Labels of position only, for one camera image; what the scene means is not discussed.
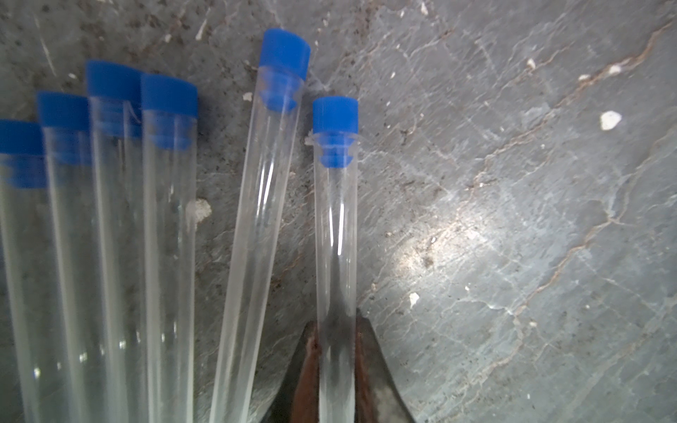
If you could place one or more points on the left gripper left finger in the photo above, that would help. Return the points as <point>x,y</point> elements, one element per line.
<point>281,407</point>

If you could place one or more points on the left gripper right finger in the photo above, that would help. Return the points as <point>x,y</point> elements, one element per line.
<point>376,395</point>

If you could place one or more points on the blue stopper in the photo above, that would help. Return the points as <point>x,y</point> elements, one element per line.
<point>23,154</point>
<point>170,108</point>
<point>114,95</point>
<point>283,65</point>
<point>335,129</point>
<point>65,122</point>

